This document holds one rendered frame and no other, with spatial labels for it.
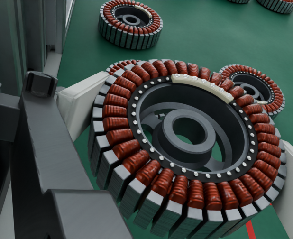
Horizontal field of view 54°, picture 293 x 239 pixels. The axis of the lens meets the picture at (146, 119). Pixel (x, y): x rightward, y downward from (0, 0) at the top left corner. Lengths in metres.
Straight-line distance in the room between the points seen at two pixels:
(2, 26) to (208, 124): 0.17
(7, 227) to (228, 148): 0.22
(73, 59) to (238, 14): 0.44
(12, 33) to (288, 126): 0.42
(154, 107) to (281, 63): 0.50
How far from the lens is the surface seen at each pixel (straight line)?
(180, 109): 0.18
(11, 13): 0.24
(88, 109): 0.15
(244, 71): 0.50
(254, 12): 0.82
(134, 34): 0.49
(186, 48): 0.56
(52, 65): 0.45
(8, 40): 0.26
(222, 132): 0.19
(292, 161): 0.17
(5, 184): 0.32
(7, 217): 0.32
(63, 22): 0.45
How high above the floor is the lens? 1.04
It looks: 47 degrees down
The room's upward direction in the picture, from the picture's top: 20 degrees clockwise
